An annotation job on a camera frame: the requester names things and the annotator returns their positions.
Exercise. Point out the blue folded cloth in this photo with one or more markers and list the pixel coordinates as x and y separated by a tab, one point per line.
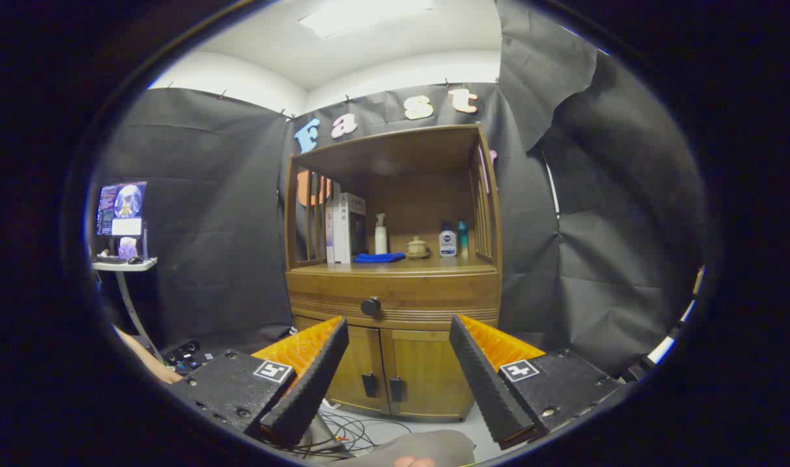
379	257

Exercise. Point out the thin purple book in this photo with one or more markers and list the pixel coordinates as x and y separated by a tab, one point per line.
329	233

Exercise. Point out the beige ceramic lidded pot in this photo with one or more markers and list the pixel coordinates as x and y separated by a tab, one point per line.
417	248

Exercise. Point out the black control box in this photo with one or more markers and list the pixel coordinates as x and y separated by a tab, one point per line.
187	355

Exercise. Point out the white spray bottle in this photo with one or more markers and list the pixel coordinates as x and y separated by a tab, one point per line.
381	240

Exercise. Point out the white boxed book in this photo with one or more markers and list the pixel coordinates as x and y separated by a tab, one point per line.
343	227

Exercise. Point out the person's grey clothing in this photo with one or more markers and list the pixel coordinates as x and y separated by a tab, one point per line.
427	447

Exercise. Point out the wooden drawer with black knob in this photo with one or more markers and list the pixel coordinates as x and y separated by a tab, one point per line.
434	295

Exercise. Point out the wooden countertop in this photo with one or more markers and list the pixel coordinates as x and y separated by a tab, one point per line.
434	264

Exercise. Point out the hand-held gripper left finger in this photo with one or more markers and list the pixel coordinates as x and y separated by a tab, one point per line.
314	383

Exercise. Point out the teal bottle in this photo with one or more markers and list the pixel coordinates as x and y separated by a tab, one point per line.
462	237

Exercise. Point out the black backdrop cloth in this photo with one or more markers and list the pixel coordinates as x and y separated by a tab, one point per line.
207	194

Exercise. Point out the computer monitor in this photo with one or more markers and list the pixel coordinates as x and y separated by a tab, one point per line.
119	204

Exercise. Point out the white lotion bottle blue cap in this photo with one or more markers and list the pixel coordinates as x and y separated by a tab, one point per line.
447	243

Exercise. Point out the tan wooden slats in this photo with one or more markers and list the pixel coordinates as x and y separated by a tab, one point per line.
150	363

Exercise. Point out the white stand frame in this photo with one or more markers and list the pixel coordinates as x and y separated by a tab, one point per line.
661	350

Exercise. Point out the wooden cabinet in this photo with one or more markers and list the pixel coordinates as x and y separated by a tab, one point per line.
421	194

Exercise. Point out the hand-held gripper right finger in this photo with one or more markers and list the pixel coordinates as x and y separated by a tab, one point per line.
486	383

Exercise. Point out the wooden cabinet door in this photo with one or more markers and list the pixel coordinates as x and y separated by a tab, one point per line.
427	373
362	357

